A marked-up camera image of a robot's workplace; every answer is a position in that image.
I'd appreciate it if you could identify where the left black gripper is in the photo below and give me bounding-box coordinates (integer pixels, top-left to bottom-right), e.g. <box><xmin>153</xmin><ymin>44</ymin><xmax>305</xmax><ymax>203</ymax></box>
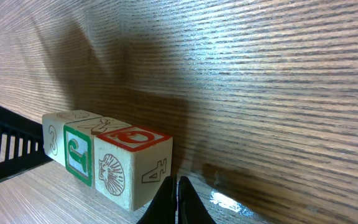
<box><xmin>0</xmin><ymin>106</ymin><xmax>51</xmax><ymax>182</ymax></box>

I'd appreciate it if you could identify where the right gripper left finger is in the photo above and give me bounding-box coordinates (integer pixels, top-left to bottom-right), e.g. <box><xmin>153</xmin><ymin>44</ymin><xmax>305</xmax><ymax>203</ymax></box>
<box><xmin>137</xmin><ymin>175</ymin><xmax>177</xmax><ymax>224</ymax></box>

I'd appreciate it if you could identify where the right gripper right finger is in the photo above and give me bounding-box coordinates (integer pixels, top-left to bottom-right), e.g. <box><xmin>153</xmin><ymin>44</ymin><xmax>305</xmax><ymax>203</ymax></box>
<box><xmin>178</xmin><ymin>176</ymin><xmax>216</xmax><ymax>224</ymax></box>

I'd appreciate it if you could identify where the yellow edged wooden block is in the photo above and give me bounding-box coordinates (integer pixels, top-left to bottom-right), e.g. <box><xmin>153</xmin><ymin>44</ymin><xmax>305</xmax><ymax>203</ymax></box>
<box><xmin>42</xmin><ymin>110</ymin><xmax>102</xmax><ymax>167</ymax></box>

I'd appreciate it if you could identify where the blue edged picture block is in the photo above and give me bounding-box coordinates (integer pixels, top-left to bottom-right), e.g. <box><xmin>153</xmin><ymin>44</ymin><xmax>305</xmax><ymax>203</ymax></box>
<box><xmin>94</xmin><ymin>126</ymin><xmax>173</xmax><ymax>212</ymax></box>

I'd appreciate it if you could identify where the green letter J block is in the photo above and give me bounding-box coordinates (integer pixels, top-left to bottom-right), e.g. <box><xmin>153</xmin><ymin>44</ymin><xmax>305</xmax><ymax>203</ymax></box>
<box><xmin>63</xmin><ymin>117</ymin><xmax>129</xmax><ymax>188</ymax></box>

